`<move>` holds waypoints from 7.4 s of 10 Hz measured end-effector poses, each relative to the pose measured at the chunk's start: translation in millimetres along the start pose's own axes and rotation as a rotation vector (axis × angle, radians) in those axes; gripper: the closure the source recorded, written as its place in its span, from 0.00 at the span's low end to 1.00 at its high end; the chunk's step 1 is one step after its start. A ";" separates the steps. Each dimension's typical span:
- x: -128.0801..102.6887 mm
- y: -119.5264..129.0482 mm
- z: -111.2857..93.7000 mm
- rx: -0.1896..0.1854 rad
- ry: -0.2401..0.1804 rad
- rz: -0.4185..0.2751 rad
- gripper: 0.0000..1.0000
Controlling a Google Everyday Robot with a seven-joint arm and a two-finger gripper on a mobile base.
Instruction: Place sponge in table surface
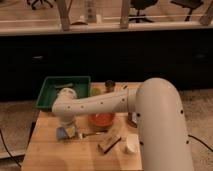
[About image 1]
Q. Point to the office chair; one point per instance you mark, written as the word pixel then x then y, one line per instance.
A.
pixel 190 4
pixel 32 3
pixel 141 5

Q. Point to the office chair right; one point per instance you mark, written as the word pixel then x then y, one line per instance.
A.
pixel 190 4

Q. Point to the wooden post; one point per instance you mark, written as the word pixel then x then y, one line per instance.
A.
pixel 124 14
pixel 63 13

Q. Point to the green plastic tray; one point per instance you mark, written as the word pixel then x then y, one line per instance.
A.
pixel 49 90

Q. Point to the wooden post centre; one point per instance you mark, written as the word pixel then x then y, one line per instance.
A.
pixel 124 14

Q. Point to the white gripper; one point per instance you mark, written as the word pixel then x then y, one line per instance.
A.
pixel 67 122

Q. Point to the white cup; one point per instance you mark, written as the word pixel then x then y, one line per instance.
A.
pixel 131 145

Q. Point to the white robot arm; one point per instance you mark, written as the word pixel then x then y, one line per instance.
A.
pixel 161 123

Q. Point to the office chair centre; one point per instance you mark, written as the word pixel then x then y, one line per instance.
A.
pixel 141 5

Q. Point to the wooden brush block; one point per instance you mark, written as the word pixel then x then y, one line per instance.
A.
pixel 106 144

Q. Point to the orange bowl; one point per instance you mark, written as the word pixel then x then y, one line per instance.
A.
pixel 101 120

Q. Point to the wooden post left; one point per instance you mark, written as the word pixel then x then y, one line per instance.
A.
pixel 63 13

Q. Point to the green round object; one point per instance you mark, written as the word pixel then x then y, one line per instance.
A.
pixel 95 91

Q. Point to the office chair left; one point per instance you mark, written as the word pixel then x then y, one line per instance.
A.
pixel 32 3

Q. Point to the dark lid spice jar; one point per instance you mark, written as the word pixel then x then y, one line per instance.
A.
pixel 110 86

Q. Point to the metal fork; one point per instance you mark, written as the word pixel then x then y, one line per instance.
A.
pixel 84 135

